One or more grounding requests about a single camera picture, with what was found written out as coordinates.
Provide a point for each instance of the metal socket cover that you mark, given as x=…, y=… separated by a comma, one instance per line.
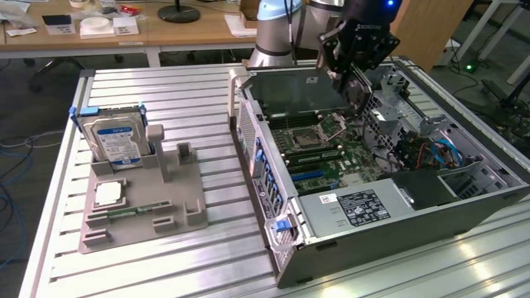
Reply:
x=333, y=125

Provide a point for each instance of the wooden cabinet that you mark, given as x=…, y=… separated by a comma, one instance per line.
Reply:
x=430, y=31

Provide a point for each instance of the white box holding tape roll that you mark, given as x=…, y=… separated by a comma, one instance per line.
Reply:
x=98, y=31

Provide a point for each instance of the green RAM stick bare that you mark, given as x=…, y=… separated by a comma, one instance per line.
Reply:
x=132, y=211

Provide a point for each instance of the grey power supply with label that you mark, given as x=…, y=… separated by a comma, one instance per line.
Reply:
x=331, y=214

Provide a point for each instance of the white paper stack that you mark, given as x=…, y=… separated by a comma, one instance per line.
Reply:
x=238, y=28

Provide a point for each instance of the metal drive cage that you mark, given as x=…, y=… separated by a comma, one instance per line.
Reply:
x=389, y=119

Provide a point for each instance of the hard disk with blue carrier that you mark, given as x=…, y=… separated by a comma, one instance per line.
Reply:
x=118, y=142

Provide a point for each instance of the white floor box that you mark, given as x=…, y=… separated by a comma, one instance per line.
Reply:
x=452, y=52

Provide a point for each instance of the red packet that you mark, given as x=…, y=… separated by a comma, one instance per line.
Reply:
x=128, y=10

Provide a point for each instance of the graphics card with fan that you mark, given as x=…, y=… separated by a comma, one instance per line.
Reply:
x=357, y=94

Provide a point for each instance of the open grey PC case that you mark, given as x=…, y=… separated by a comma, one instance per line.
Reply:
x=373, y=236

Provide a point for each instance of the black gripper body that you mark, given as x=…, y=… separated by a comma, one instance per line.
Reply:
x=366, y=31

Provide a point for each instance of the black round lamp base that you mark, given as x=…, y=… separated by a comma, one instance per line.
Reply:
x=178, y=15

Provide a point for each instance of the CPU socket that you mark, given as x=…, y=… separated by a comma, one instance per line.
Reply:
x=306, y=139

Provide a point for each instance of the blue case latch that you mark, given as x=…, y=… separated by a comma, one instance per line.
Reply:
x=282, y=225

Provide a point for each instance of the silver CPU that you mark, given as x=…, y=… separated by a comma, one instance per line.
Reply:
x=108, y=194

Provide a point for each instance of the white paper label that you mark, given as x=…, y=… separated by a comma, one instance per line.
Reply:
x=20, y=32

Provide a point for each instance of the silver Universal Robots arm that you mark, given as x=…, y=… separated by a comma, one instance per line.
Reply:
x=273, y=37

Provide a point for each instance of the wooden desk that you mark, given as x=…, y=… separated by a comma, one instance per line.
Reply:
x=186, y=34

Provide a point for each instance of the white table frame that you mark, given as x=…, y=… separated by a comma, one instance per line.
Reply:
x=517, y=73

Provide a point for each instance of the small white labelled box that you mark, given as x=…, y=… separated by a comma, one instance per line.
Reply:
x=126, y=28

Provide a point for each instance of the black chair base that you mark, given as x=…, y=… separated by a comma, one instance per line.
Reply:
x=494, y=88

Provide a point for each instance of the grey parts rack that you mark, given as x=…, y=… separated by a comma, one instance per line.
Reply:
x=136, y=229

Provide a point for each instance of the device with green light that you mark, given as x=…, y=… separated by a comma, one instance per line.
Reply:
x=469, y=67

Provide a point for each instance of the brown cardboard box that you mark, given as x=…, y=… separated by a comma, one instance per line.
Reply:
x=249, y=12

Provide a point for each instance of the black RAM slots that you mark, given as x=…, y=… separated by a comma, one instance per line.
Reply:
x=290, y=117

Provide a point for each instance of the small black item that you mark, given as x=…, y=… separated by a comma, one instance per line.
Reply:
x=108, y=10

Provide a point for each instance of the clear plastic bag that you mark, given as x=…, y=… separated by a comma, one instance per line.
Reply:
x=14, y=12

